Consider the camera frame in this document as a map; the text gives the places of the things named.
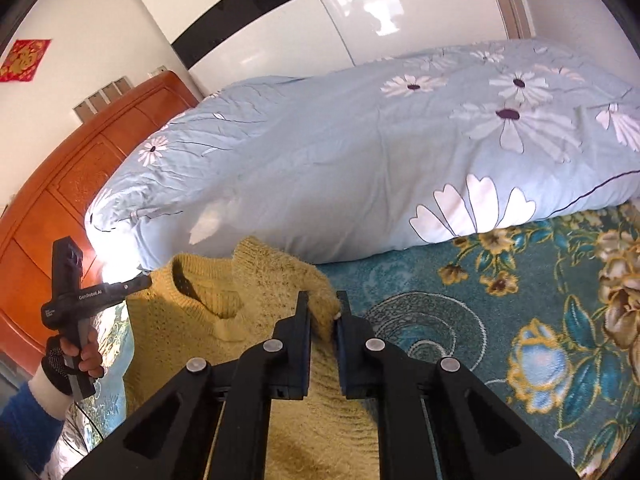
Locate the teal floral bed sheet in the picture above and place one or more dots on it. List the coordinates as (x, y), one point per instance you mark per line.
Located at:
(500, 340)

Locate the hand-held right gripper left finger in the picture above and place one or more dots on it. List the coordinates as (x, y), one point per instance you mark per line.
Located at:
(302, 330)

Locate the white glossy wardrobe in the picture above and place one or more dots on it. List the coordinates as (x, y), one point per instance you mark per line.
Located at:
(350, 5)

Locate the person's left hand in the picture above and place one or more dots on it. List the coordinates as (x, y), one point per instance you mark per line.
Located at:
(82, 357)

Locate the person's left forearm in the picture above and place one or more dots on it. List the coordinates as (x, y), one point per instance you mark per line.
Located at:
(30, 410)

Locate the yellow knitted sweater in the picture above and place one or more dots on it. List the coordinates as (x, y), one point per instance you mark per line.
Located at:
(235, 360)

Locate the wall switch panel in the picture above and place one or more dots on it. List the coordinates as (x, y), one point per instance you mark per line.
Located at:
(102, 96)

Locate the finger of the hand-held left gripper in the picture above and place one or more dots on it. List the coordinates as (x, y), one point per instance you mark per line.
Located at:
(137, 282)

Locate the wooden headboard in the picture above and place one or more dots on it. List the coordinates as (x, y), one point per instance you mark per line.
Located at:
(65, 190)

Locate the red wall decoration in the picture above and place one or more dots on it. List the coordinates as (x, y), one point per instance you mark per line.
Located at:
(22, 60)

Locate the light blue floral quilt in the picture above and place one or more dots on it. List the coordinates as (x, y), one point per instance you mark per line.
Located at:
(360, 160)

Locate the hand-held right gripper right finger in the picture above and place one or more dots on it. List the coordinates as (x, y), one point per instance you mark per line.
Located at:
(344, 330)

